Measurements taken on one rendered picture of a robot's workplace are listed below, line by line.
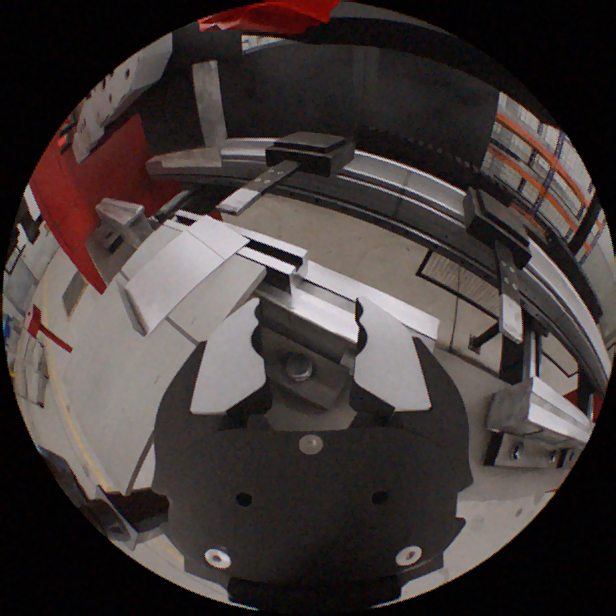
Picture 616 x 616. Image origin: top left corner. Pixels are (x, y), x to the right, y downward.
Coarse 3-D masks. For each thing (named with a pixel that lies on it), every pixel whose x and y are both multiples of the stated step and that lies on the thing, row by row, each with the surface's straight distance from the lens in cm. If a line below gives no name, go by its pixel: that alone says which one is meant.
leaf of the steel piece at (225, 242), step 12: (204, 216) 27; (192, 228) 26; (204, 228) 25; (216, 228) 24; (228, 228) 23; (204, 240) 23; (216, 240) 23; (228, 240) 22; (240, 240) 21; (216, 252) 21; (228, 252) 21
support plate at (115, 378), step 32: (224, 288) 18; (96, 320) 29; (192, 320) 18; (96, 352) 26; (128, 352) 21; (160, 352) 19; (64, 384) 34; (96, 384) 25; (128, 384) 20; (160, 384) 18; (96, 416) 25; (128, 416) 20; (96, 448) 26; (128, 448) 21; (128, 480) 22
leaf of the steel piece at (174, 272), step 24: (192, 240) 24; (168, 264) 23; (192, 264) 21; (216, 264) 20; (120, 288) 24; (144, 288) 24; (168, 288) 21; (192, 288) 19; (144, 312) 22; (168, 312) 20; (144, 336) 20
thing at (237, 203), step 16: (288, 144) 37; (304, 144) 36; (320, 144) 35; (336, 144) 37; (352, 144) 41; (272, 160) 39; (288, 160) 37; (304, 160) 35; (320, 160) 34; (336, 160) 35; (272, 176) 31; (288, 176) 32; (240, 192) 29; (256, 192) 28; (224, 208) 26; (240, 208) 26
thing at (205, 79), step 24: (192, 72) 16; (216, 72) 17; (168, 96) 19; (192, 96) 16; (216, 96) 17; (144, 120) 24; (168, 120) 20; (192, 120) 17; (216, 120) 17; (168, 144) 21; (192, 144) 18; (216, 144) 17
